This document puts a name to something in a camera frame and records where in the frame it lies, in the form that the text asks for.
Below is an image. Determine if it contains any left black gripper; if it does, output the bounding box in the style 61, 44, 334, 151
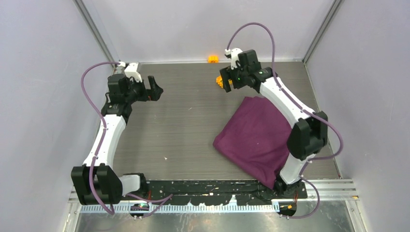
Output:
124, 76, 162, 104

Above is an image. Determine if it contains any orange yellow toy block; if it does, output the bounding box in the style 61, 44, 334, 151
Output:
216, 75, 233, 88

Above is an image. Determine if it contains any purple cloth wrap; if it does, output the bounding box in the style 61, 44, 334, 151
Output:
213, 97, 292, 189

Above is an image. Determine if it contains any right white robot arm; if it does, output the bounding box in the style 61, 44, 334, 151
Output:
220, 48, 328, 199

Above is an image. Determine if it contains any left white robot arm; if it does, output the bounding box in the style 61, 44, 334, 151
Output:
71, 74, 163, 205

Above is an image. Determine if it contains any small orange block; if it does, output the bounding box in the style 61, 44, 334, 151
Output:
207, 55, 219, 63

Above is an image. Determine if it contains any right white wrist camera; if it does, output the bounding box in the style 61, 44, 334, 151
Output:
225, 48, 243, 70

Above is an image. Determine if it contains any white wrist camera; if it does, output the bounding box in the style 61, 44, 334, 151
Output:
124, 62, 143, 83
225, 48, 243, 70

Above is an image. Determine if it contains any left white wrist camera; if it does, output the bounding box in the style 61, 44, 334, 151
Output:
124, 62, 143, 83

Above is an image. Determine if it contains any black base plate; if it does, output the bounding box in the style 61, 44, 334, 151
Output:
131, 180, 308, 206

